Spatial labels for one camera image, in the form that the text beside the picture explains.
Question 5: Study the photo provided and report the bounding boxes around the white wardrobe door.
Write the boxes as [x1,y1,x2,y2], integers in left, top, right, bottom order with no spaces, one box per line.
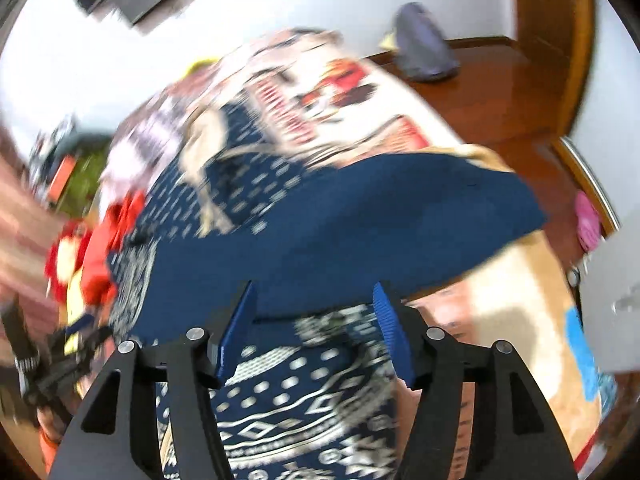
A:
[559,0,640,241]

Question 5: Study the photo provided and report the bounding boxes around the printed blanket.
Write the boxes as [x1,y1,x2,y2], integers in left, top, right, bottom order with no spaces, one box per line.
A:
[100,27,621,480]

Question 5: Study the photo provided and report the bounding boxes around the navy patterned garment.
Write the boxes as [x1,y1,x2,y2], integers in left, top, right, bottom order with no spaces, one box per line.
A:
[105,105,548,480]

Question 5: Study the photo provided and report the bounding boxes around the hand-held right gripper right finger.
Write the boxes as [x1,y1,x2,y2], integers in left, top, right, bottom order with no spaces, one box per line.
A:
[372,280,576,480]

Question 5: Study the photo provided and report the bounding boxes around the red plush parrot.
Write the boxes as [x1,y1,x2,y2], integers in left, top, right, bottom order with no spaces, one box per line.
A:
[45,190,151,311]

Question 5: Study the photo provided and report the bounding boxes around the pink curtain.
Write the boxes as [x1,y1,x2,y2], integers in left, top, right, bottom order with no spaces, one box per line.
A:
[0,122,63,311]

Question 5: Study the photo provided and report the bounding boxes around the orange box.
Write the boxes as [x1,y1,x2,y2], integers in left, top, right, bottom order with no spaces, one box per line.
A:
[49,154,79,197]

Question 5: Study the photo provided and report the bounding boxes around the pink slippers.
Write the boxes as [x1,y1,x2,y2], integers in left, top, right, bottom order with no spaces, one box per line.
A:
[573,191,602,252]

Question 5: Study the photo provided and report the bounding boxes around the wooden door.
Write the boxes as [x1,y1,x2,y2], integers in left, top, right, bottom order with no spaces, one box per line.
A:
[515,0,597,142]

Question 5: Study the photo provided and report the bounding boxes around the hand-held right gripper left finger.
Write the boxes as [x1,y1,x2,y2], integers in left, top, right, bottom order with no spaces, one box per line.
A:
[47,280,258,480]

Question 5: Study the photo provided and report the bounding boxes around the grey drawer unit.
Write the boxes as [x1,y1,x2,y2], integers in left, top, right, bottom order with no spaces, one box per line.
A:
[575,205,640,376]

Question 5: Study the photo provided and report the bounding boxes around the person's orange clothing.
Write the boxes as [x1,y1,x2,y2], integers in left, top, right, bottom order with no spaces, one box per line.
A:
[39,407,67,478]

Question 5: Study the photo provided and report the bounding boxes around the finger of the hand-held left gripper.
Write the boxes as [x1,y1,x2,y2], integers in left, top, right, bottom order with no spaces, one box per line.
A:
[60,326,116,363]

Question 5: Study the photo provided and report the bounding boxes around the purple bag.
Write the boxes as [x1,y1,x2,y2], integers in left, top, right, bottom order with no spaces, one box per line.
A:
[392,2,461,82]

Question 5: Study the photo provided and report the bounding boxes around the yellow pillow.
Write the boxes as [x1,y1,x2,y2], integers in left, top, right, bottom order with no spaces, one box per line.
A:
[181,58,221,79]

